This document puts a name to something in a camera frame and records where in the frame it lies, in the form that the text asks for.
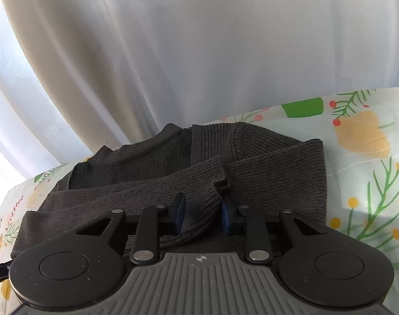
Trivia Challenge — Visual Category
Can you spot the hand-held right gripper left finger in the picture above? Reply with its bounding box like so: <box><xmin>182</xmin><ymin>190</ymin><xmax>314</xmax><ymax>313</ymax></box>
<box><xmin>75</xmin><ymin>193</ymin><xmax>187</xmax><ymax>265</ymax></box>

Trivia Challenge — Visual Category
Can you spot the dark grey ribbed sweater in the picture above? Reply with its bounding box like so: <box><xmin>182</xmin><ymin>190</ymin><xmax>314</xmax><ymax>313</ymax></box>
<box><xmin>9</xmin><ymin>122</ymin><xmax>329</xmax><ymax>259</ymax></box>

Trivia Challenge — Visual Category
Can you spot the white curtain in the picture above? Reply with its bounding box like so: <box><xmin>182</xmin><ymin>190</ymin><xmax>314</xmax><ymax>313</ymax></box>
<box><xmin>0</xmin><ymin>0</ymin><xmax>399</xmax><ymax>201</ymax></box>

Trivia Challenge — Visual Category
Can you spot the floral printed table cover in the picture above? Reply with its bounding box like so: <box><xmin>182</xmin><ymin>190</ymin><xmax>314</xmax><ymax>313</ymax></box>
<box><xmin>0</xmin><ymin>85</ymin><xmax>399</xmax><ymax>315</ymax></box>

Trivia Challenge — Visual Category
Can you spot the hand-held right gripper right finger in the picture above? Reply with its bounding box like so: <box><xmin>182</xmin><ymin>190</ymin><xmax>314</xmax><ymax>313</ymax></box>
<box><xmin>220</xmin><ymin>199</ymin><xmax>322</xmax><ymax>264</ymax></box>

